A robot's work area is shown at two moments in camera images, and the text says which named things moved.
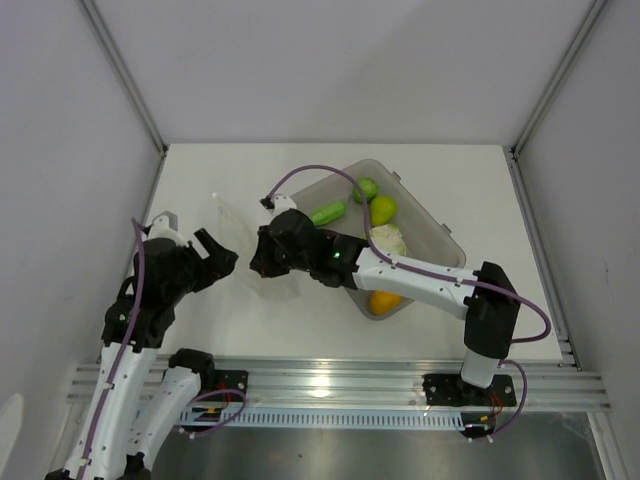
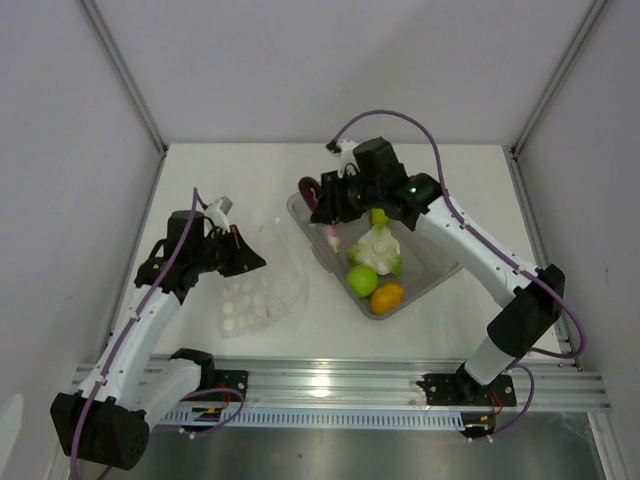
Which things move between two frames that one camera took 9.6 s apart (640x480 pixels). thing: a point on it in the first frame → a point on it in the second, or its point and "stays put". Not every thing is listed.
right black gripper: (263, 262) → (331, 207)
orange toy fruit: (383, 302) stays put
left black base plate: (231, 380) stays put
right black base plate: (451, 390) stays put
